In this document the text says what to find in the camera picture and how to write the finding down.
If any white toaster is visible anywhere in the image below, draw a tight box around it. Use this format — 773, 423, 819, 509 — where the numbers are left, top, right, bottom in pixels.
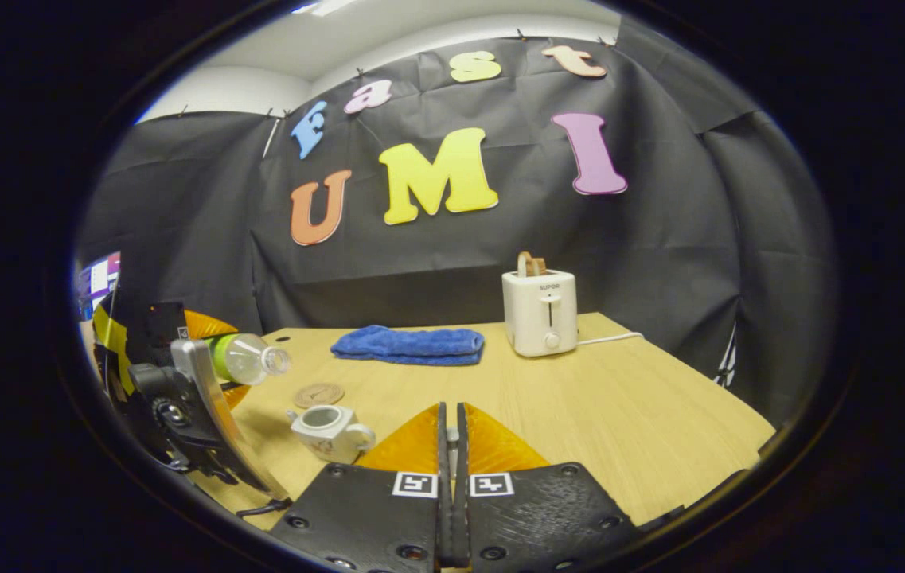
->
501, 269, 579, 357

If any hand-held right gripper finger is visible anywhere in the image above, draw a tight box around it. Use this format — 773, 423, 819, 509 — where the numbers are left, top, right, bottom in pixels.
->
269, 402, 454, 571
455, 402, 646, 571

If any computer monitor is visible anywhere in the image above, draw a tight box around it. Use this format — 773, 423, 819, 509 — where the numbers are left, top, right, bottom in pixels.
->
74, 251, 123, 321

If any round brown coaster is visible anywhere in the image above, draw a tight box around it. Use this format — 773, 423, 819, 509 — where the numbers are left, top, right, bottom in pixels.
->
294, 383, 345, 408

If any green label water bottle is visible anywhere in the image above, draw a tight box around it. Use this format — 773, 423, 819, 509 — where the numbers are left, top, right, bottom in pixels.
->
205, 333, 292, 387

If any white toaster cable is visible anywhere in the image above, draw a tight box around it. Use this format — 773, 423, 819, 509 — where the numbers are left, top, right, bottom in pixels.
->
577, 331, 644, 347

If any black backdrop cloth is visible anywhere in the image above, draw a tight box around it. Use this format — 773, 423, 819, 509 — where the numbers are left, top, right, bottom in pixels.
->
74, 32, 839, 427

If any blue folded towel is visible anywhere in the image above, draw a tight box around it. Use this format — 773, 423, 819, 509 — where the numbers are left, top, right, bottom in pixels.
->
330, 325, 486, 367

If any black cable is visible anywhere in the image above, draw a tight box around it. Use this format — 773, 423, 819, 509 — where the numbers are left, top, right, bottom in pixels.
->
236, 497, 294, 518

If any ceiling light panel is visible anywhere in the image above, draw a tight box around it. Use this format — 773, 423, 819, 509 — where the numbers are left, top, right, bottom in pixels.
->
291, 0, 361, 17

